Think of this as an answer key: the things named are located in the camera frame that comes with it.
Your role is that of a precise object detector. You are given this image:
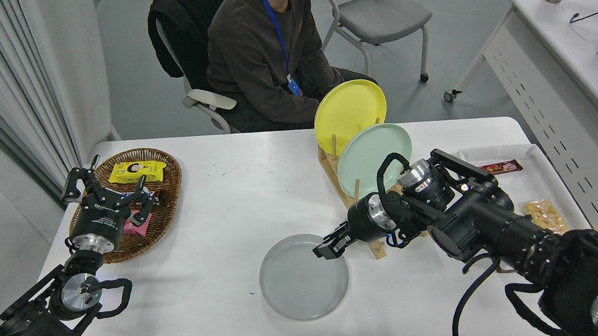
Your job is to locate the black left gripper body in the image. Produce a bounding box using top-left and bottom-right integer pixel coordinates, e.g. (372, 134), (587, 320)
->
(70, 195), (131, 248)

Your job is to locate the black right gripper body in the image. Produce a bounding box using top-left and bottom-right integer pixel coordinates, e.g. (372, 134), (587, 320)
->
(347, 193), (386, 244)

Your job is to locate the grey plate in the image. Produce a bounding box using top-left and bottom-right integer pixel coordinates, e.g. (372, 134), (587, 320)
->
(257, 231), (353, 324)

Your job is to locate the wooden plate rack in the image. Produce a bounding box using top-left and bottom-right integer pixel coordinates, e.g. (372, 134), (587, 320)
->
(316, 115), (432, 263)

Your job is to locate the mint green plate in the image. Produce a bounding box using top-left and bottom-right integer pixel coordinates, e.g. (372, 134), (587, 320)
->
(334, 122), (415, 201)

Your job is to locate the yellow plate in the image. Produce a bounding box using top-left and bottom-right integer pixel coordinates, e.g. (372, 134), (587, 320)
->
(311, 78), (390, 159)

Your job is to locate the dark blue snack bar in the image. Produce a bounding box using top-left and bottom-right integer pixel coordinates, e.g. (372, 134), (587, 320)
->
(118, 184), (167, 209)

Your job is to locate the pink snack pack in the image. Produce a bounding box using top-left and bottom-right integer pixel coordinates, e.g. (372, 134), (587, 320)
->
(122, 209), (153, 237)

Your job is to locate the yellow snack pack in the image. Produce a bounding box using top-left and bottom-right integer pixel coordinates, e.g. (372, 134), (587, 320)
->
(107, 160), (169, 186)

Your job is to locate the brown wicker basket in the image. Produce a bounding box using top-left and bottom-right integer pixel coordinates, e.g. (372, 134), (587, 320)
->
(65, 146), (187, 266)

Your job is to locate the white office chair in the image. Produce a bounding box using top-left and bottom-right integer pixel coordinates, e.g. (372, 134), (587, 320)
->
(154, 15), (239, 137)

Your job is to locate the white curtain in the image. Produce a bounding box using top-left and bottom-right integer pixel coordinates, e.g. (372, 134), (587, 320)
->
(0, 0), (84, 205)

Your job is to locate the red snack bar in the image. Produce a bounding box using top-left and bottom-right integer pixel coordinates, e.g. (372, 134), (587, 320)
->
(478, 159), (524, 176)

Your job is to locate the white rectangular tray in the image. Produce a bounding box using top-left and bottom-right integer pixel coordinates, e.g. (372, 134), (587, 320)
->
(454, 141), (592, 238)

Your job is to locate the clear bag of yellow snacks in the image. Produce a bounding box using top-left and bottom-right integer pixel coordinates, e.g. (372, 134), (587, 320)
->
(522, 198), (569, 237)

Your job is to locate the person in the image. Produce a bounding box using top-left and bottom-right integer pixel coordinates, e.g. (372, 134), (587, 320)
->
(202, 0), (379, 136)

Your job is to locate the grey chair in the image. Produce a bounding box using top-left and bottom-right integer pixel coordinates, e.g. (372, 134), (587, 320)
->
(317, 0), (437, 88)

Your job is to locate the white desk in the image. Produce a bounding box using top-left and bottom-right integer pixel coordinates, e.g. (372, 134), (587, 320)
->
(439, 0), (598, 283)

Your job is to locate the blue lanyard with badge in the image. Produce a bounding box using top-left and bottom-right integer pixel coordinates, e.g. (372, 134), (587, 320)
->
(260, 0), (304, 99)

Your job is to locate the black cable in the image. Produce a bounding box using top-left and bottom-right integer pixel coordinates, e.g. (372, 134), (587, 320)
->
(570, 10), (598, 29)

